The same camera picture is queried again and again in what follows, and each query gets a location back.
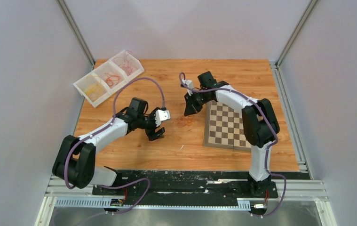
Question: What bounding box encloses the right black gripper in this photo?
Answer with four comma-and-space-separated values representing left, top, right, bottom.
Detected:
184, 90, 212, 117

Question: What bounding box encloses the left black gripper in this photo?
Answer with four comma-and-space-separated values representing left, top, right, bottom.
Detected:
137, 107, 165, 141

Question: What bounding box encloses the orange cable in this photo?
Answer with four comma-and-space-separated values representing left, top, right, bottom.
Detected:
172, 115, 197, 129
103, 72, 122, 88

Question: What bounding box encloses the purple thin cable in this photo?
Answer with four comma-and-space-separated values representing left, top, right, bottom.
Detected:
117, 51, 139, 75

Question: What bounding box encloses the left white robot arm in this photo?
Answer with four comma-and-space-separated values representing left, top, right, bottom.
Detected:
52, 97, 171, 195

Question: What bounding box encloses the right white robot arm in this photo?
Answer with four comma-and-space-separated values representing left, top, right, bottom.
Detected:
179, 71, 280, 197

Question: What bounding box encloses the wooden chessboard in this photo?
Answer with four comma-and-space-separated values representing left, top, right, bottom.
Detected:
203, 101, 251, 152

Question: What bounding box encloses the white three-compartment tray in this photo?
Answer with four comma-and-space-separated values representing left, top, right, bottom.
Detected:
73, 50, 144, 108

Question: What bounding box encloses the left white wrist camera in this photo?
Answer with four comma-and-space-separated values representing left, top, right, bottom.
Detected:
154, 109, 171, 127

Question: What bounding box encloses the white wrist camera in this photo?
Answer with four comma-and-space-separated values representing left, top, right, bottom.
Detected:
181, 79, 194, 96
154, 109, 171, 127

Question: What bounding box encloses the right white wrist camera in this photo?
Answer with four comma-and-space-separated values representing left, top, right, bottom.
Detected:
181, 79, 194, 96

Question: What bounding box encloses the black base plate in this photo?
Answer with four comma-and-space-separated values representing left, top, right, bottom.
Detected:
87, 169, 311, 207

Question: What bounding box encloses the aluminium frame rail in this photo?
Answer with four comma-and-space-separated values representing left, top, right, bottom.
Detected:
45, 177, 329, 211

